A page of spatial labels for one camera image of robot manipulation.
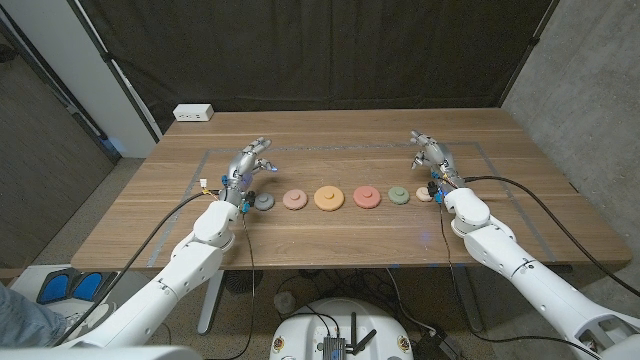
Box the black backdrop curtain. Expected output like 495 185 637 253
77 0 560 135

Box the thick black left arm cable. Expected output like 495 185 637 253
52 188 221 349

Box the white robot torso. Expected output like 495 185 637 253
0 345 204 360

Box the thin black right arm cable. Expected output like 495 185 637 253
438 202 604 360

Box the grey floor cable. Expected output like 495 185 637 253
385 268 437 335

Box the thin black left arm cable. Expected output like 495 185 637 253
204 212 257 360

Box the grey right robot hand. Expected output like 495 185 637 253
409 129 465 191

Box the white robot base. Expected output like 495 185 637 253
269 298 415 360

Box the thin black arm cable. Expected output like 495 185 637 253
438 202 604 360
204 212 257 360

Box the coral red ring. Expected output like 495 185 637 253
352 185 382 210

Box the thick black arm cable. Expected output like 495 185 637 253
52 188 221 349
462 173 640 297

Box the metal table leg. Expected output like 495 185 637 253
197 269 226 336
452 266 485 334

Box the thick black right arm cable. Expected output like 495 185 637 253
462 173 640 297

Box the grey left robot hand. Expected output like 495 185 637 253
224 137 279 206

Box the light pink ring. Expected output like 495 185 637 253
282 188 309 211

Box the white power strip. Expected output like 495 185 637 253
172 103 215 123

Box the person's blue jeans leg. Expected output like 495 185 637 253
0 282 70 350

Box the black round floor fan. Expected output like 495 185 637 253
224 269 264 296

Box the black backdrop stand pole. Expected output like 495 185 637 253
67 0 164 142
498 0 561 107

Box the black antenna radio box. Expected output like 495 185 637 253
322 312 379 360

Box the black power adapter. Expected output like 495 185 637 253
413 329 464 360

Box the large orange ring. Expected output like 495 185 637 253
313 185 346 212

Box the grey round floor object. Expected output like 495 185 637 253
273 291 298 316

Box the blue foot pedal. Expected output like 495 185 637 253
37 271 72 305
69 270 105 303

